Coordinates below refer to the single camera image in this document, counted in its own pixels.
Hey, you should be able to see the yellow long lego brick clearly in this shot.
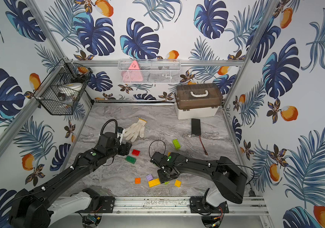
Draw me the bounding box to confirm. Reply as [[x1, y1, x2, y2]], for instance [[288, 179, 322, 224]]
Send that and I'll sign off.
[[148, 178, 160, 188]]

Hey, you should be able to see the dark green lego brick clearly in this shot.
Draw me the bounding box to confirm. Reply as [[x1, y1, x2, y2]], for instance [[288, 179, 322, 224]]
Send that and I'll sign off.
[[125, 156, 137, 164]]

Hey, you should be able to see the lime green lego brick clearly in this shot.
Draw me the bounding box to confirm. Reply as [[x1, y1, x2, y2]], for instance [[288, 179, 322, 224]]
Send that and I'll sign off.
[[172, 139, 181, 150]]

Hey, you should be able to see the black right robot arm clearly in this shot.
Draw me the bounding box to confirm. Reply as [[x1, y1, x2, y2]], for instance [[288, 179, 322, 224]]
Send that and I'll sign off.
[[150, 152, 248, 214]]

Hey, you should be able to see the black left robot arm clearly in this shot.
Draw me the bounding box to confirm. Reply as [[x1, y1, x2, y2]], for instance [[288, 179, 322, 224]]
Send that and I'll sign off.
[[9, 132, 132, 228]]

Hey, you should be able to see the yellow small lego brick front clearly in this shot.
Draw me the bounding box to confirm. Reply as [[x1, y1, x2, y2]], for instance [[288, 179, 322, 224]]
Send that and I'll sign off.
[[174, 180, 181, 188]]

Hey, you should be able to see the purple small lego brick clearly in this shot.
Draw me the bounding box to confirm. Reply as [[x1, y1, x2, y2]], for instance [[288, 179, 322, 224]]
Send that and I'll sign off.
[[146, 174, 153, 181]]

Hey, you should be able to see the red lego brick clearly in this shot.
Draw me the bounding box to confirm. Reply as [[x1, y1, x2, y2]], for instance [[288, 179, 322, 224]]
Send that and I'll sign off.
[[132, 149, 141, 156]]

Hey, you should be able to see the white knit work glove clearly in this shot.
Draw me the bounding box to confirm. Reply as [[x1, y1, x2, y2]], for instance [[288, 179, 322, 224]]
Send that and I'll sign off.
[[123, 119, 147, 142]]

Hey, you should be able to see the black battery box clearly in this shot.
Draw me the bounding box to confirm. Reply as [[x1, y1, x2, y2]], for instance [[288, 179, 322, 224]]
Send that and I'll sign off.
[[191, 119, 201, 136]]

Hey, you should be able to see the pink triangle object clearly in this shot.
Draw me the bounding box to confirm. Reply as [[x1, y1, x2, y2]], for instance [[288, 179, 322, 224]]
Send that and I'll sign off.
[[122, 60, 143, 84]]

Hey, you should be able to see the brown lid tool box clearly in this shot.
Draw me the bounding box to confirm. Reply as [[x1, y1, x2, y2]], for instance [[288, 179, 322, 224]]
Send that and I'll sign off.
[[174, 83, 223, 120]]

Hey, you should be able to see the red battery cable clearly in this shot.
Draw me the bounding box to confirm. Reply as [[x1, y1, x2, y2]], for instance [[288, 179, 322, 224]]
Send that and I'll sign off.
[[198, 135, 209, 156]]

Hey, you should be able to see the black wire basket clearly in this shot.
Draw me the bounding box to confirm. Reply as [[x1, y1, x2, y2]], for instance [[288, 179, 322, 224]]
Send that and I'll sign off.
[[34, 59, 93, 116]]

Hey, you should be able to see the clear wall shelf tray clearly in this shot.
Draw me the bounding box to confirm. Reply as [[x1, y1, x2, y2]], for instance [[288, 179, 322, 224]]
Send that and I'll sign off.
[[118, 59, 181, 84]]

